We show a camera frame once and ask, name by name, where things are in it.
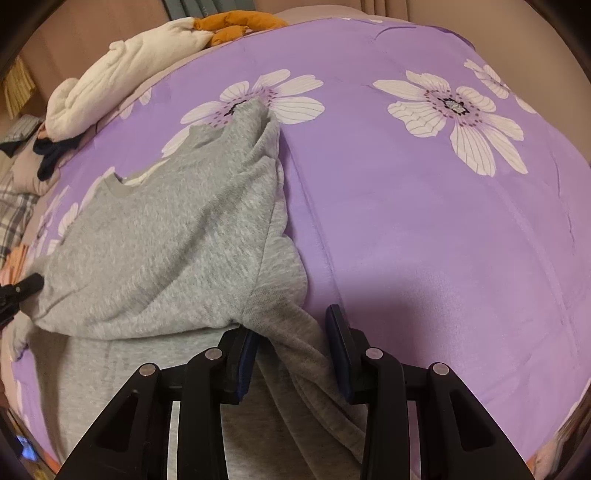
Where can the folded orange garment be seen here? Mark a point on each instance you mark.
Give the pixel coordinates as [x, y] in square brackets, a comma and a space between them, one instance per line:
[16, 259]

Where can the purple floral bed sheet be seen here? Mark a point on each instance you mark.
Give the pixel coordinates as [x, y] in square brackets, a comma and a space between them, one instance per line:
[449, 224]

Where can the plaid blanket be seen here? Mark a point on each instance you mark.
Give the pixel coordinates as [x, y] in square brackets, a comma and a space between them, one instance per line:
[16, 211]

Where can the pink beige bed quilt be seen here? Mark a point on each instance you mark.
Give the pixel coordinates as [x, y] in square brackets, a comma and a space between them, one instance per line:
[85, 28]

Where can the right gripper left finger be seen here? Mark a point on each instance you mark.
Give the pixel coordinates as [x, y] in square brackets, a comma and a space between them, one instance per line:
[130, 437]

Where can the dark navy garment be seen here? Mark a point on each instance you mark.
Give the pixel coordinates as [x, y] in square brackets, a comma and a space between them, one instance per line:
[51, 152]

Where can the teal curtain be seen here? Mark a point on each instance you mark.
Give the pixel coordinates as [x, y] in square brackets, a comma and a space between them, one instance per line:
[176, 9]

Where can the white goose plush toy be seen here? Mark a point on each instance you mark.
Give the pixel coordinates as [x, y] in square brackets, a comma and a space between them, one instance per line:
[76, 104]

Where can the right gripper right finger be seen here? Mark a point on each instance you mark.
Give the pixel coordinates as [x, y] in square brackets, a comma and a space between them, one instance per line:
[458, 438]

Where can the grey New York sweatshirt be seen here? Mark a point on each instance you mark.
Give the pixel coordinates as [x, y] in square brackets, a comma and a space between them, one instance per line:
[157, 268]

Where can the striped pillow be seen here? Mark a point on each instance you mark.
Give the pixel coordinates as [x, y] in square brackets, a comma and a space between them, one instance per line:
[19, 133]

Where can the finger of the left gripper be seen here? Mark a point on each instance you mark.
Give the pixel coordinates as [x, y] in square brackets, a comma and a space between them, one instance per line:
[12, 295]

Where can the yellow hanging cloth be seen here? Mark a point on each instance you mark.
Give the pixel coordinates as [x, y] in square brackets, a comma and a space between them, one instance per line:
[18, 87]

